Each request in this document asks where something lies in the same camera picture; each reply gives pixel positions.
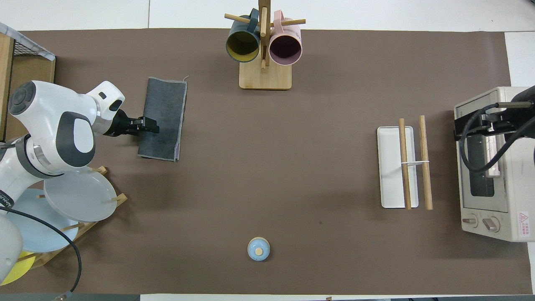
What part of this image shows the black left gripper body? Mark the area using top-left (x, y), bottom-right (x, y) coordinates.
top-left (102, 109), bottom-right (132, 138)

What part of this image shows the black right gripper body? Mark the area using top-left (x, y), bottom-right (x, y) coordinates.
top-left (511, 86), bottom-right (535, 139)

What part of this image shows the purple and grey towel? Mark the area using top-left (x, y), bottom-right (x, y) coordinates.
top-left (138, 75), bottom-right (189, 162)

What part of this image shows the wooden plate rack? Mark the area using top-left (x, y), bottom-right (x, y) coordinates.
top-left (17, 166), bottom-right (128, 269)

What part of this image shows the beige toaster oven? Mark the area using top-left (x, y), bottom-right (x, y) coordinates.
top-left (454, 87), bottom-right (535, 242)

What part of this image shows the grey plate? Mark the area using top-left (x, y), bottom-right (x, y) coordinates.
top-left (43, 166), bottom-right (118, 222)

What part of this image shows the wooden box with mesh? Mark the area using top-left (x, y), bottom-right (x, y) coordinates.
top-left (0, 33), bottom-right (56, 143)

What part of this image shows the white marble-patterned sheet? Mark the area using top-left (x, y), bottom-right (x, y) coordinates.
top-left (0, 22), bottom-right (56, 61)

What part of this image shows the dark teal mug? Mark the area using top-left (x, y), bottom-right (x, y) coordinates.
top-left (226, 8), bottom-right (262, 63)

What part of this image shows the wooden mug tree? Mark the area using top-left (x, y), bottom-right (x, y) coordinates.
top-left (224, 0), bottom-right (306, 91)

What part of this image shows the light blue plate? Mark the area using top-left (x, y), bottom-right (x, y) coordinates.
top-left (8, 189), bottom-right (79, 253)

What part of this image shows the brown table mat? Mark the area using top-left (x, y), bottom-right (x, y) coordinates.
top-left (0, 28), bottom-right (533, 295)

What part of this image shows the blue jar wooden knob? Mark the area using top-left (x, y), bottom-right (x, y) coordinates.
top-left (247, 237), bottom-right (271, 262)

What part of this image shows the yellow plate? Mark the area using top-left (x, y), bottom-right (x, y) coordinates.
top-left (0, 250), bottom-right (36, 286)

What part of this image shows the pink mug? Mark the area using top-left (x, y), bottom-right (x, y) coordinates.
top-left (269, 10), bottom-right (303, 66)

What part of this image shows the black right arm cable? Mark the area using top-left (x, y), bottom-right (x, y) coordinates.
top-left (460, 102), bottom-right (535, 173)

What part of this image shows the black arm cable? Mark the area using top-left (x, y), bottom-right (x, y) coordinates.
top-left (0, 206), bottom-right (82, 301)
top-left (460, 102), bottom-right (535, 173)

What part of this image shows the black wire basket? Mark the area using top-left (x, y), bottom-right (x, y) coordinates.
top-left (12, 38), bottom-right (36, 57)

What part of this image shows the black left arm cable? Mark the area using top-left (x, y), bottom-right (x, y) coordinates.
top-left (0, 206), bottom-right (82, 301)

